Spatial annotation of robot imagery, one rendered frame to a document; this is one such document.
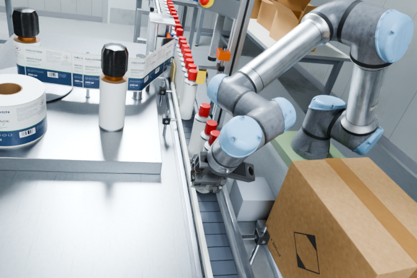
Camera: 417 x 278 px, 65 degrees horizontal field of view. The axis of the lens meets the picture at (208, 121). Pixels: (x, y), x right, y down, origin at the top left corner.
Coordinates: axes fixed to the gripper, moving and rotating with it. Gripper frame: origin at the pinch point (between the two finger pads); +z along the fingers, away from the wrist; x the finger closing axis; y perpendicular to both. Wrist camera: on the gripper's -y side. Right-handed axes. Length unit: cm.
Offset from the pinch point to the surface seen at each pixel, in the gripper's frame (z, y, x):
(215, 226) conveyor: -0.5, -1.1, 11.8
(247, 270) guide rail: -16.7, -2.7, 23.5
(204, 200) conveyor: 4.2, 0.4, 3.7
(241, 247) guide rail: -13.9, -2.9, 18.7
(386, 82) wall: 129, -226, -145
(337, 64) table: 109, -156, -143
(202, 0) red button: -9, 1, -63
